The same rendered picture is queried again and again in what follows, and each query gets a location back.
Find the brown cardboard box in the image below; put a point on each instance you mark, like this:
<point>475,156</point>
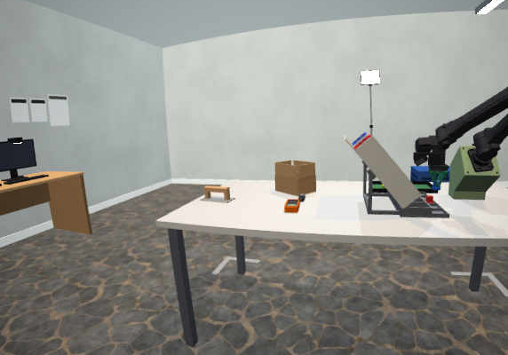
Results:
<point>295,179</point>

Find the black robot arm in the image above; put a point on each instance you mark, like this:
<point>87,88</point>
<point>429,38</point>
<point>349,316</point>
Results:
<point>487,142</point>

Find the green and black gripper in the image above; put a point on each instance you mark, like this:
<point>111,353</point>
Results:
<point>443,171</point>

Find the orange digital multimeter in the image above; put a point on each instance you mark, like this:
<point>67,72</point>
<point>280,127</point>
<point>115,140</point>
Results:
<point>292,206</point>

